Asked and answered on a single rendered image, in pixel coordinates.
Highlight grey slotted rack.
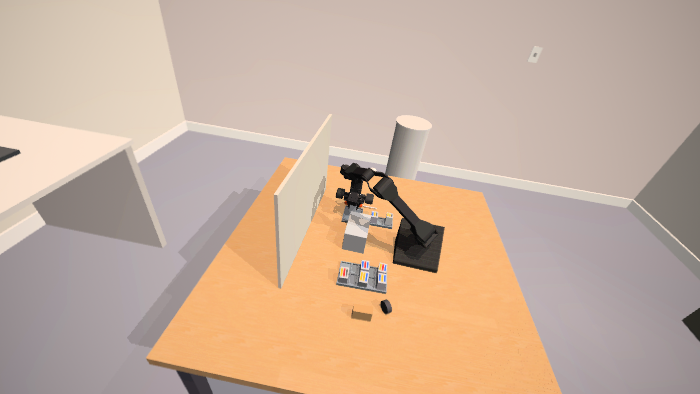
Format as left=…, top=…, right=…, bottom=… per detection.
left=336, top=261, right=387, bottom=294

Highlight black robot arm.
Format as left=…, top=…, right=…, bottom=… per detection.
left=340, top=163, right=439, bottom=248

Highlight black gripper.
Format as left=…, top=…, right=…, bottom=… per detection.
left=335, top=185, right=374, bottom=210

